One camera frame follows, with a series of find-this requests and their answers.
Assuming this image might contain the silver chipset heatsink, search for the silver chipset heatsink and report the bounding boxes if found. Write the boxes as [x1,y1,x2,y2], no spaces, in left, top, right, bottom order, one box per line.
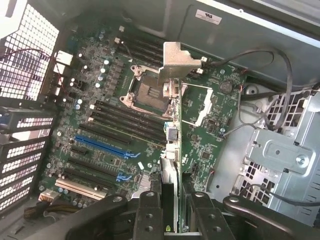
[137,171,161,192]

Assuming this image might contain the long black expansion slot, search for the long black expansion slot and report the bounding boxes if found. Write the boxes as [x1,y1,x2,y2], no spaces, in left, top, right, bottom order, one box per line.
[78,122,131,146]
[66,156,118,177]
[62,166,116,190]

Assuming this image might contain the white expansion slot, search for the white expansion slot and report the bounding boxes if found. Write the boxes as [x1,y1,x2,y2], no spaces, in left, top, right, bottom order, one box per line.
[54,177,107,201]

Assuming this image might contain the green motherboard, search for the green motherboard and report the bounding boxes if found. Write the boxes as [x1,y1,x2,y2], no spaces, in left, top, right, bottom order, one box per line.
[37,22,248,208]

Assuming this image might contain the blue expansion slot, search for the blue expansion slot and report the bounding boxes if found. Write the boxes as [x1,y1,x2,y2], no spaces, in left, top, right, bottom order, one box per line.
[74,134,141,160]

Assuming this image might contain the black RAM slot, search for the black RAM slot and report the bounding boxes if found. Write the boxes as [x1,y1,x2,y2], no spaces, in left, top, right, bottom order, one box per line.
[90,111,166,141]
[95,99,167,127]
[93,106,167,134]

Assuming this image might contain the short black expansion slot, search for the short black expansion slot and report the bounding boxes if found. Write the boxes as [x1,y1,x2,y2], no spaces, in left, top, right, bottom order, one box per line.
[70,145,89,156]

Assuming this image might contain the grey metal drive cage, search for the grey metal drive cage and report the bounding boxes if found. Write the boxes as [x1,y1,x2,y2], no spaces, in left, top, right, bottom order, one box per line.
[207,87,320,226]

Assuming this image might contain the CPU socket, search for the CPU socket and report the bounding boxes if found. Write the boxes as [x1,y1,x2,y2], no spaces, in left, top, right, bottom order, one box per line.
[119,64,176,117]

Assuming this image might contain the round coin cell battery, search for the round coin cell battery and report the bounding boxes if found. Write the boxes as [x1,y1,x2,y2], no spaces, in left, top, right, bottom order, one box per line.
[219,80,232,94]

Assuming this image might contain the thin metal locking lever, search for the thin metal locking lever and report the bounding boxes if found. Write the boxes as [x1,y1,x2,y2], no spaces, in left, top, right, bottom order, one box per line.
[119,41,135,66]

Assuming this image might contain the black grey PC case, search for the black grey PC case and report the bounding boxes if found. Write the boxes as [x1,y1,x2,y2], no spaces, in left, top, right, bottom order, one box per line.
[0,0,320,240]

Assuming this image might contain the grey round cable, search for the grey round cable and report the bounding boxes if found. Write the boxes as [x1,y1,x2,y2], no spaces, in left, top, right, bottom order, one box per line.
[236,48,295,131]

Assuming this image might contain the thin black wire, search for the thin black wire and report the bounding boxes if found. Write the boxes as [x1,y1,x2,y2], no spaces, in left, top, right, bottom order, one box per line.
[206,49,276,73]

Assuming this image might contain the red black twisted wire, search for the red black twisted wire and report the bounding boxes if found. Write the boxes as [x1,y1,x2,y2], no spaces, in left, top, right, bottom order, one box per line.
[0,48,66,89]

